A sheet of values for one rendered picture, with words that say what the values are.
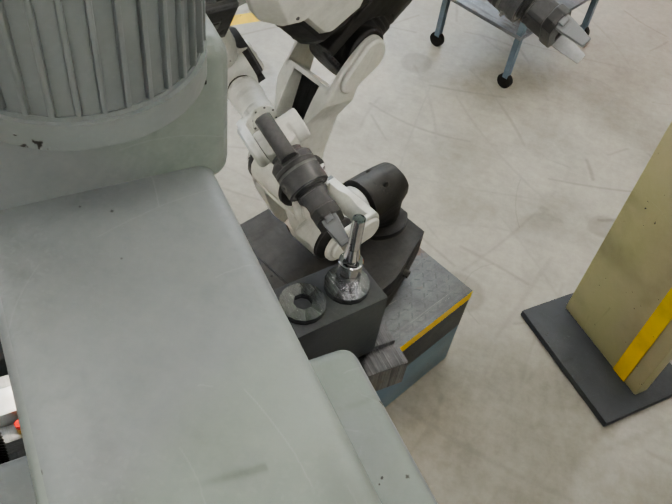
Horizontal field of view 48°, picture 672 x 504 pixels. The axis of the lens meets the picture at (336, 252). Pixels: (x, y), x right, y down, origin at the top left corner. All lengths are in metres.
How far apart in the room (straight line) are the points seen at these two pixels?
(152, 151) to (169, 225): 0.07
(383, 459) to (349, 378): 0.10
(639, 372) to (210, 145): 2.32
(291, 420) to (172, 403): 0.09
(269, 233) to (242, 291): 1.66
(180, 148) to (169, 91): 0.16
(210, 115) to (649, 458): 2.37
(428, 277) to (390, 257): 0.24
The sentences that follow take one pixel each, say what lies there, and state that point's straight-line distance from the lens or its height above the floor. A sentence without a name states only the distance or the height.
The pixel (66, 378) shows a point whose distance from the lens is 0.60.
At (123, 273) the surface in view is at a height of 1.76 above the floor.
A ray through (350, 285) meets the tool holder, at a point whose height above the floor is 1.16.
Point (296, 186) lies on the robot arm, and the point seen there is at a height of 1.27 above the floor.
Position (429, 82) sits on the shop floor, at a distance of 3.97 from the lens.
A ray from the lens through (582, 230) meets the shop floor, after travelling 3.43.
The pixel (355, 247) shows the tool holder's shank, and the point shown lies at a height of 1.26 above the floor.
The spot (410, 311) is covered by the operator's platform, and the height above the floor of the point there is 0.40.
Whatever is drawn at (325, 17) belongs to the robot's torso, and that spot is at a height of 1.47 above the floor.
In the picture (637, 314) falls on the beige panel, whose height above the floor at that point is 0.31.
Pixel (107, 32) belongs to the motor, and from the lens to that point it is 0.51.
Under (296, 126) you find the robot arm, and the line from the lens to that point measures 1.46.
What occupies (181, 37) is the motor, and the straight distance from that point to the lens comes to 0.55.
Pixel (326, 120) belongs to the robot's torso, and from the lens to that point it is 1.77.
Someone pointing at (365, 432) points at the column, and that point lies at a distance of 0.80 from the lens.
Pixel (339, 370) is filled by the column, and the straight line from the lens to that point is 0.83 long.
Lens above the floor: 2.26
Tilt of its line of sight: 49 degrees down
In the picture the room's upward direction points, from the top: 10 degrees clockwise
